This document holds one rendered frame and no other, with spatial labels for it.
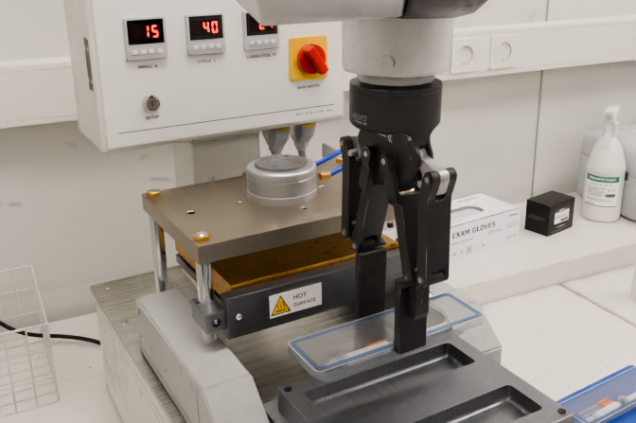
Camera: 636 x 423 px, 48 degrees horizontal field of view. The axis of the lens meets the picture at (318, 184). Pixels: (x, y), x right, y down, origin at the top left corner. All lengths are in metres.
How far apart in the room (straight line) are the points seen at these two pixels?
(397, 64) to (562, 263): 0.96
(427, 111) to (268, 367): 0.38
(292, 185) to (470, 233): 0.70
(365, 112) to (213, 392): 0.29
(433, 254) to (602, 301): 0.87
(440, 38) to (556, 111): 1.24
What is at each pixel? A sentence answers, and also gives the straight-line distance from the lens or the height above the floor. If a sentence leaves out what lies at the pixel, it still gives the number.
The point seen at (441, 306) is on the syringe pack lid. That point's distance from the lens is 0.71.
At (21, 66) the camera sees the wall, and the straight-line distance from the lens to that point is 1.21.
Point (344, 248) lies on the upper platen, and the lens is 0.79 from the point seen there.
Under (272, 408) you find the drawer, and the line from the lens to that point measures 0.69.
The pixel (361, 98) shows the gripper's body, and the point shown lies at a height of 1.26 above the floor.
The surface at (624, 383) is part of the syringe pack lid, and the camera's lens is 1.15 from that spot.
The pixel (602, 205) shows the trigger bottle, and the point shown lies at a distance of 1.66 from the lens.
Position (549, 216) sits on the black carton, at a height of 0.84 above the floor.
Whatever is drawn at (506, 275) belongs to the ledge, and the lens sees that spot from 1.37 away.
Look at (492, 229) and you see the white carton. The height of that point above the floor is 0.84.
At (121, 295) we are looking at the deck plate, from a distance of 1.02.
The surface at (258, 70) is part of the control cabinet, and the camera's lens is 0.91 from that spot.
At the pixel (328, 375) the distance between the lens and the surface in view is 0.62.
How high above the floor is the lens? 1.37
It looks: 18 degrees down
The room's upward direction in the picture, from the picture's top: 1 degrees counter-clockwise
